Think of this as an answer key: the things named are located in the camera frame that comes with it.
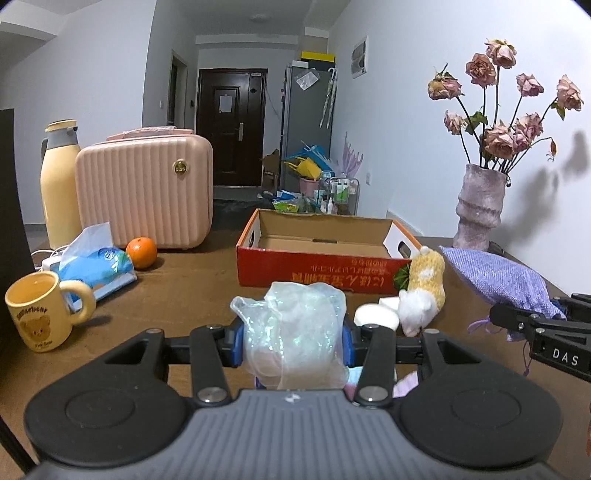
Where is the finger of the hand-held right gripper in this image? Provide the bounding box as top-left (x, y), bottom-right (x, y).
top-left (489, 302), bottom-right (591, 343)
top-left (555, 292), bottom-right (591, 323)

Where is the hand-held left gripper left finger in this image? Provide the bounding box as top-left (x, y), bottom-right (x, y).
top-left (99, 323), bottom-right (245, 408)

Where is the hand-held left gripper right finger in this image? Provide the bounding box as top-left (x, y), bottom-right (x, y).
top-left (342, 319), bottom-right (490, 410)

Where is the purple drawstring sachet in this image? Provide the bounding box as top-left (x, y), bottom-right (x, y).
top-left (438, 246), bottom-right (568, 344)

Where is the clear plastic bag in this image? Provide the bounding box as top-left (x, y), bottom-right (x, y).
top-left (230, 281), bottom-right (349, 391)

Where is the purple fluffy cloth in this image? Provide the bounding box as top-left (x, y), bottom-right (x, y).
top-left (392, 373), bottom-right (420, 398)

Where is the red cardboard box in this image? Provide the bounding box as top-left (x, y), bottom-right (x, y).
top-left (236, 208), bottom-right (423, 296)

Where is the yellow and white plush toy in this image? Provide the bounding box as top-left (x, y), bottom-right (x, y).
top-left (397, 246), bottom-right (446, 337)

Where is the white round container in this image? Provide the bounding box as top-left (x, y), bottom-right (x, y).
top-left (354, 302), bottom-right (400, 332)

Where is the pink textured vase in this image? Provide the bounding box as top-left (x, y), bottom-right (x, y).
top-left (452, 164), bottom-right (506, 252)

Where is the black cloth covered chair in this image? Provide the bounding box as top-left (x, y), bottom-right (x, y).
top-left (213, 198), bottom-right (278, 232)

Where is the orange fruit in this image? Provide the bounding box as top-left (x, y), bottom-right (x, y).
top-left (126, 237), bottom-right (158, 270)

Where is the metal storage cart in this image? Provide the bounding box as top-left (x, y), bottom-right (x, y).
top-left (314, 175), bottom-right (361, 215)

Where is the green printed bag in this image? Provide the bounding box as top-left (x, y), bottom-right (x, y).
top-left (272, 191), bottom-right (315, 213)

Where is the blue tissue pack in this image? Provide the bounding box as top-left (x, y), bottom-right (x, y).
top-left (58, 222), bottom-right (138, 303)

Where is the brown open carton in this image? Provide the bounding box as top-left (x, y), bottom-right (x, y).
top-left (262, 150), bottom-right (281, 190)

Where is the pink ribbed suitcase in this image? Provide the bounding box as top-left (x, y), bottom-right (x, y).
top-left (75, 128), bottom-right (214, 251)

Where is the dried pink rose bouquet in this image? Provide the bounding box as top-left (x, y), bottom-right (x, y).
top-left (427, 38), bottom-right (585, 188)

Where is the blue and yellow plastic pile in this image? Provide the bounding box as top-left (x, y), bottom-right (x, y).
top-left (283, 144), bottom-right (333, 178)

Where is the yellow bear mug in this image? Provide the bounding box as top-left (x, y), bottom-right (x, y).
top-left (4, 271), bottom-right (97, 354)

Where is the dark brown entrance door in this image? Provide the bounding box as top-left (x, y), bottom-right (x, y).
top-left (197, 68), bottom-right (269, 188)

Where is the white power strip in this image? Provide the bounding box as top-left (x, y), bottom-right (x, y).
top-left (32, 247), bottom-right (70, 273)

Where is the grey refrigerator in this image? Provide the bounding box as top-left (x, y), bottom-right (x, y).
top-left (279, 65), bottom-right (334, 192)

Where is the yellow thermos jug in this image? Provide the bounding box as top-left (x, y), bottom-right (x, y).
top-left (39, 120), bottom-right (84, 250)

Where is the white folded umbrella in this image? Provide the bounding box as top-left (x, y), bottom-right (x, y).
top-left (320, 68), bottom-right (338, 129)

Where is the black flat panel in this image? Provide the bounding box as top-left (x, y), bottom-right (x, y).
top-left (0, 108), bottom-right (37, 324)

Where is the white wall fuse panel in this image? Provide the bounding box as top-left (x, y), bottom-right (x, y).
top-left (350, 37), bottom-right (369, 78)

